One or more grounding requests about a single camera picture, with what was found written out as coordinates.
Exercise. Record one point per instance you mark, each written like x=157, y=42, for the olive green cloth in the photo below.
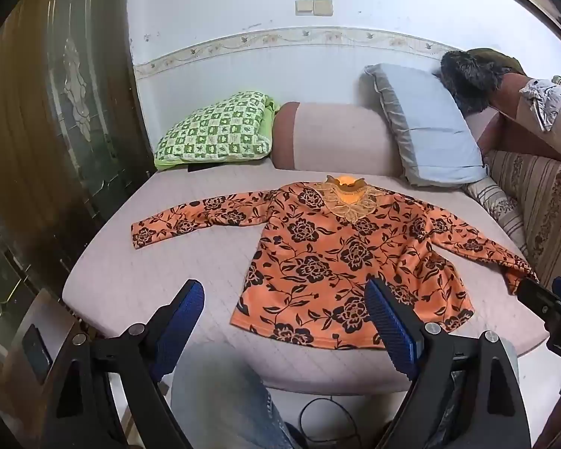
x=500, y=58

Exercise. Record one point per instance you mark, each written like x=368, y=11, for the small striped floral pillow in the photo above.
x=495, y=210

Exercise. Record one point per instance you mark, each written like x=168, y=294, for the black phone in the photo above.
x=36, y=353

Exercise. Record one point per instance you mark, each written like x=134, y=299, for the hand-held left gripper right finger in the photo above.
x=392, y=327

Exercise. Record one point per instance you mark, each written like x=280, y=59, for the green checkered pillow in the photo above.
x=215, y=128

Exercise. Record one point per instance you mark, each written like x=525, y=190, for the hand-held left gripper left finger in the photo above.
x=180, y=322

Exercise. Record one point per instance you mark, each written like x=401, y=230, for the orange black floral shirt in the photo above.
x=327, y=262

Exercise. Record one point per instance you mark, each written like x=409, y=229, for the person's left leg in jeans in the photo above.
x=224, y=397

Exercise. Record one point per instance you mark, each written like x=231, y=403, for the wooden side table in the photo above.
x=9, y=393

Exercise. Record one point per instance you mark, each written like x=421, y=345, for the black furry cushion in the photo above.
x=472, y=79

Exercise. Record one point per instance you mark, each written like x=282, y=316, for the beige wall switch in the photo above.
x=304, y=6
x=323, y=7

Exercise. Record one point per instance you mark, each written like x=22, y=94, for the grey crumpled cloth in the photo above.
x=544, y=100

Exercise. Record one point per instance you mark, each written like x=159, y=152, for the wooden door with glass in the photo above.
x=51, y=126

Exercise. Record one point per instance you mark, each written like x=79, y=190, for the pink bolster cushion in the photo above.
x=336, y=140

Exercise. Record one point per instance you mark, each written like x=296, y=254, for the grey blue pillow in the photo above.
x=425, y=126

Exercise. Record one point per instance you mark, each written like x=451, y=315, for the pink brown sofa backrest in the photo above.
x=509, y=126

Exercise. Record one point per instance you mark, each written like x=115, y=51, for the striped floral sofa cushion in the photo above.
x=547, y=201

